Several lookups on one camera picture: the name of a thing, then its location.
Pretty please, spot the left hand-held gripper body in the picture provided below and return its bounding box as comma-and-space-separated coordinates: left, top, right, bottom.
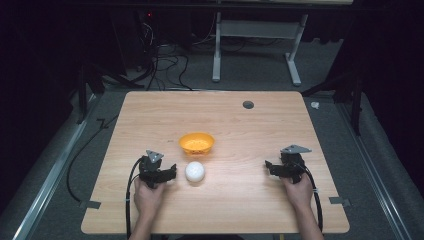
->
138, 149, 168, 190

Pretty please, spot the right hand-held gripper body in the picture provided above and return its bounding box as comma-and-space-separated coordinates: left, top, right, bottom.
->
280, 144, 313, 185

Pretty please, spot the white round ball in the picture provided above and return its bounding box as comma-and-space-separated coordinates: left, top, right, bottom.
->
184, 161, 206, 184

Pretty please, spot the orange plastic bowl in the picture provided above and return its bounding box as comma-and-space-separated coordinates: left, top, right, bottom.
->
178, 132, 216, 157

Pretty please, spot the person's left hand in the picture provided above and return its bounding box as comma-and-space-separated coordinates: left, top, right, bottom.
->
133, 179, 168, 218

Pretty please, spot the person's right hand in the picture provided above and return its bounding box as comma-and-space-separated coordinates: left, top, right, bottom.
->
282, 172, 315, 210

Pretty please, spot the grey tape strip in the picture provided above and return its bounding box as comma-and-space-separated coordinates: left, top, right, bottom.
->
328, 196, 352, 208
78, 199, 102, 211

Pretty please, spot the black metal stand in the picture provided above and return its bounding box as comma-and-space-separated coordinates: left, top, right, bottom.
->
301, 71, 365, 137
75, 62, 145, 125

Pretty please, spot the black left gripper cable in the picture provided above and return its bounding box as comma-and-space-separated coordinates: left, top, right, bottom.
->
125, 157, 144, 240

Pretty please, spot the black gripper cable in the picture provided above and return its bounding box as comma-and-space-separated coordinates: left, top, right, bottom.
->
298, 163, 324, 233
125, 157, 144, 240

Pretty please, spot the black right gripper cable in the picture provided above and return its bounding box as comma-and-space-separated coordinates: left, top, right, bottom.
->
298, 163, 324, 233

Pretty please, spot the long black floor cable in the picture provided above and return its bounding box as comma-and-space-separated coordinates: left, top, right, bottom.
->
66, 114, 120, 203

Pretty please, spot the silver floor rail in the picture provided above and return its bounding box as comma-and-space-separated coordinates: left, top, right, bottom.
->
335, 102, 415, 240
12, 93, 98, 240

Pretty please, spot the tangle of black floor cables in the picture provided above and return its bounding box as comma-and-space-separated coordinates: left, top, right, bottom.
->
134, 19, 221, 92

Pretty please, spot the white metal desk frame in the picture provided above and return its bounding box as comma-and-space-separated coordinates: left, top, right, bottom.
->
211, 12, 310, 88

